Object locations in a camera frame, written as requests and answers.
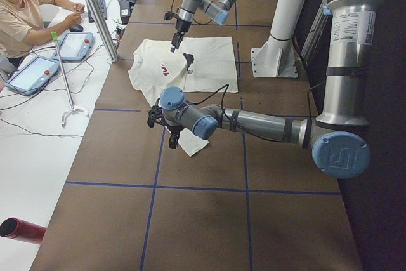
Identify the person in beige shirt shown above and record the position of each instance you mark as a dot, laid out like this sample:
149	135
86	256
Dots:
22	26

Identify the black computer mouse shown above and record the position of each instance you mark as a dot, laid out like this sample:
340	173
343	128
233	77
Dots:
76	28

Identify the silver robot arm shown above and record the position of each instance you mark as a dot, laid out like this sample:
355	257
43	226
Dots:
216	10
335	136

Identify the blue teach pendant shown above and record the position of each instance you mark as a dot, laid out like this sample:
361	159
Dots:
34	76
75	46

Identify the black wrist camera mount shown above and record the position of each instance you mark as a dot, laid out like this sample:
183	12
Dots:
169	15
156	115

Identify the red cylinder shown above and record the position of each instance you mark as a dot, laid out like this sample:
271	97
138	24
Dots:
21	230

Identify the black keyboard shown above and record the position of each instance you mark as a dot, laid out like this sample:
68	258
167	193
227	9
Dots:
103	9

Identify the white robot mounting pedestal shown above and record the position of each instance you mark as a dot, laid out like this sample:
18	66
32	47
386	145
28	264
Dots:
276	57

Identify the near blue teach pendant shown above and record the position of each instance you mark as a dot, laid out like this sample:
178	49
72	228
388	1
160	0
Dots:
34	76

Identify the far blue teach pendant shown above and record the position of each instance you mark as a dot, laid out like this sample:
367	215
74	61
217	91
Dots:
75	46

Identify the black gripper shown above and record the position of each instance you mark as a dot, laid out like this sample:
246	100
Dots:
173	130
181	25

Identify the cream long-sleeve cat shirt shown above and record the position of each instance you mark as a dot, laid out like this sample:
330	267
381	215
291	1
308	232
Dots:
198	65

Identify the aluminium frame post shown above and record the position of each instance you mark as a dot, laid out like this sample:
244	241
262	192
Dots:
103	30

